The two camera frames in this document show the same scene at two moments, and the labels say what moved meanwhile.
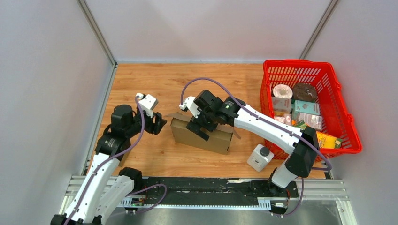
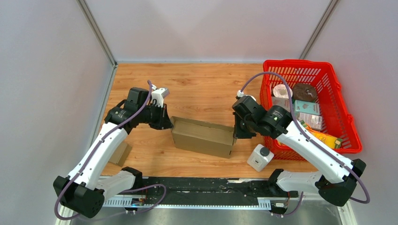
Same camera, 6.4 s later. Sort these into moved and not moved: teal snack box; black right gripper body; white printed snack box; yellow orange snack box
Moved: black right gripper body
Not moved: yellow orange snack box; teal snack box; white printed snack box
